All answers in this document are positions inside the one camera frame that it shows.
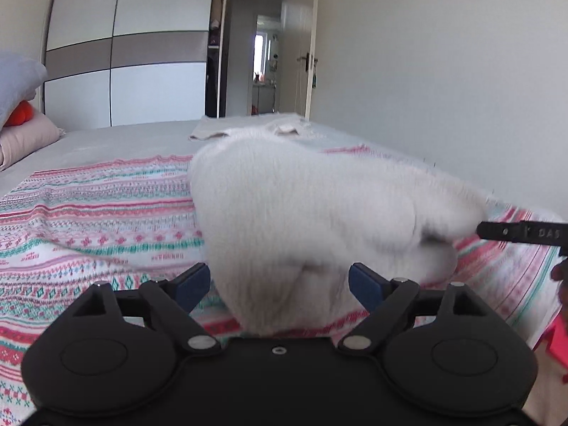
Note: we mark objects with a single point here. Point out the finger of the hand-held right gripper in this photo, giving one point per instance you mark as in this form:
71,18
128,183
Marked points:
501,231

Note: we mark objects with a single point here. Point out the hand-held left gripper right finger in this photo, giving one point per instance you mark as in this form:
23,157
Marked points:
366,285

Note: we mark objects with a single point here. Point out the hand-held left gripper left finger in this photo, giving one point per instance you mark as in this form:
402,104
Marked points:
194,285

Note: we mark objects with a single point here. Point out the white fluffy towel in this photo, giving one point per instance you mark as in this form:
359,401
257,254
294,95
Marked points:
288,208

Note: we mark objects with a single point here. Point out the person's right hand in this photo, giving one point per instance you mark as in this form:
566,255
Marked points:
562,277

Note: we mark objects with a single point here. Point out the pink patterned blanket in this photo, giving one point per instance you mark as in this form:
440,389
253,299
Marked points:
88,213

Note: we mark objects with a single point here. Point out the beige cloth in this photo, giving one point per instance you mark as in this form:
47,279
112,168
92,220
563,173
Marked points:
213,128

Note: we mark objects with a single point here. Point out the bed with grey sheet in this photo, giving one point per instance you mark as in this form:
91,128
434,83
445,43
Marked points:
111,142

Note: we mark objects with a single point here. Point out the white and grey wardrobe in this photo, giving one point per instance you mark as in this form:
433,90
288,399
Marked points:
151,93

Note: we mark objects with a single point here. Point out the pale pink pillow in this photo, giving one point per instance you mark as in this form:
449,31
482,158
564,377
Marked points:
26,140

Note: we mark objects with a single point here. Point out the red-orange cushion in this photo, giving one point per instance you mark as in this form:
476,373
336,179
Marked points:
20,114

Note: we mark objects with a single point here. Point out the light blue pillow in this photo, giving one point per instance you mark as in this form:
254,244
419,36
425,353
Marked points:
15,84

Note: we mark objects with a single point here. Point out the white room door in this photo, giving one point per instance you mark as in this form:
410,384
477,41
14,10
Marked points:
298,17

